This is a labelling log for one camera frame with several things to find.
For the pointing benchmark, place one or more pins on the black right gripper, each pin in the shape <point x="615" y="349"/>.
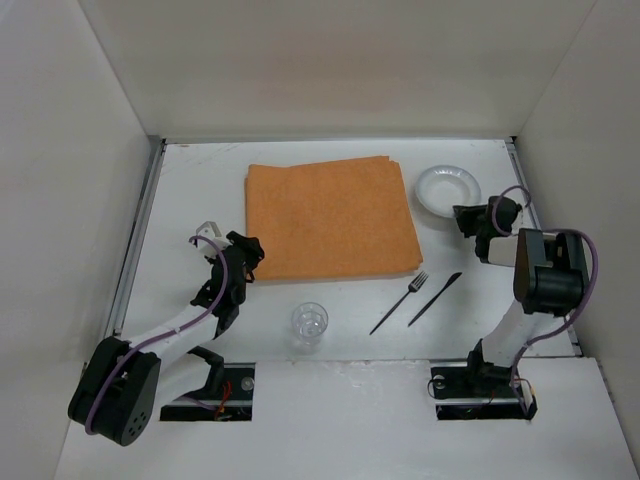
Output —
<point x="470" y="218"/>

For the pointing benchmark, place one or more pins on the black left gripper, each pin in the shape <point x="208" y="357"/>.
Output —
<point x="245" y="248"/>

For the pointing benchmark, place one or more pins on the white round plate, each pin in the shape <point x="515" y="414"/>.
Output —
<point x="440" y="188"/>

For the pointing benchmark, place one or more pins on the clear drinking glass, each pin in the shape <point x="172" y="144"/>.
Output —
<point x="309" y="323"/>

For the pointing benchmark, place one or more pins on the orange cloth placemat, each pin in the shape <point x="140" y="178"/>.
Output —
<point x="330" y="220"/>

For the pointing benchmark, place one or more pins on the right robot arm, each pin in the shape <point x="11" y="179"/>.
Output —
<point x="550" y="278"/>

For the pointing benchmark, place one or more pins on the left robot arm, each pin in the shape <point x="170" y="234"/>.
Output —
<point x="168" y="373"/>

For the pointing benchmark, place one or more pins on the black knife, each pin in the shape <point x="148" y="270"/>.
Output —
<point x="451" y="280"/>

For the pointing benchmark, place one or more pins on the black fork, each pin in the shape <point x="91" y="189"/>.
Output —
<point x="413" y="287"/>

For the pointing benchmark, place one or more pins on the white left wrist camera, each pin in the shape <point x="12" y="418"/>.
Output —
<point x="210" y="235"/>

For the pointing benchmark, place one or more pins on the right aluminium table rail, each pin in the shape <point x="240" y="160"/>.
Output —
<point x="511" y="147"/>

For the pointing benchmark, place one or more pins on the aluminium table rail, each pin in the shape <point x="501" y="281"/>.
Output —
<point x="115" y="319"/>
<point x="511" y="147"/>

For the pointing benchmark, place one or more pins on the left aluminium table rail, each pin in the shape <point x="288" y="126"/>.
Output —
<point x="115" y="319"/>

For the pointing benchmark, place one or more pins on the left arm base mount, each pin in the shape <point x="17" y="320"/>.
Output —
<point x="226" y="395"/>

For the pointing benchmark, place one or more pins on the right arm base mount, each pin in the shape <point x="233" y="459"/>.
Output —
<point x="475" y="395"/>

